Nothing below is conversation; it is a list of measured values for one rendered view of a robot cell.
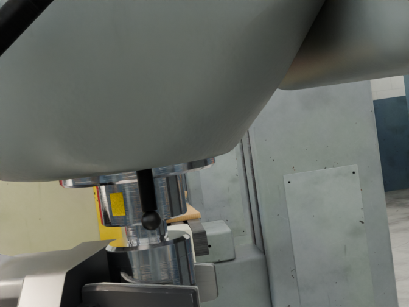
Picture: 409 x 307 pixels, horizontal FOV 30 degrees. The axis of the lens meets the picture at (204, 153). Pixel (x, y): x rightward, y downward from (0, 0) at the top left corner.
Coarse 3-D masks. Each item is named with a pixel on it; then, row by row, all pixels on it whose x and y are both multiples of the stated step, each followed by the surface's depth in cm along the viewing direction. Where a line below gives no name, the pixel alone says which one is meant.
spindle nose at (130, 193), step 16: (176, 176) 41; (112, 192) 40; (128, 192) 40; (160, 192) 40; (176, 192) 41; (128, 208) 40; (160, 208) 40; (176, 208) 40; (112, 224) 40; (128, 224) 40
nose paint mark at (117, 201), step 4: (120, 192) 40; (112, 196) 40; (116, 196) 40; (120, 196) 40; (112, 200) 40; (116, 200) 40; (120, 200) 40; (112, 204) 40; (116, 204) 40; (120, 204) 40; (112, 208) 40; (116, 208) 40; (120, 208) 40; (124, 208) 40; (112, 212) 40; (116, 212) 40; (120, 212) 40; (124, 212) 40
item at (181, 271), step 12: (192, 252) 42; (108, 264) 41; (156, 264) 40; (168, 264) 40; (180, 264) 40; (192, 264) 42; (120, 276) 40; (132, 276) 40; (144, 276) 40; (156, 276) 40; (168, 276) 40; (180, 276) 40; (192, 276) 41
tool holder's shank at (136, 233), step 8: (160, 224) 41; (128, 232) 41; (136, 232) 41; (144, 232) 41; (152, 232) 41; (160, 232) 41; (128, 240) 41; (136, 240) 41; (144, 240) 41; (152, 240) 41
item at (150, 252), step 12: (120, 240) 43; (156, 240) 41; (168, 240) 40; (180, 240) 41; (108, 252) 41; (120, 252) 40; (132, 252) 40; (144, 252) 40; (156, 252) 40; (168, 252) 40; (180, 252) 40; (120, 264) 40; (132, 264) 40; (144, 264) 40
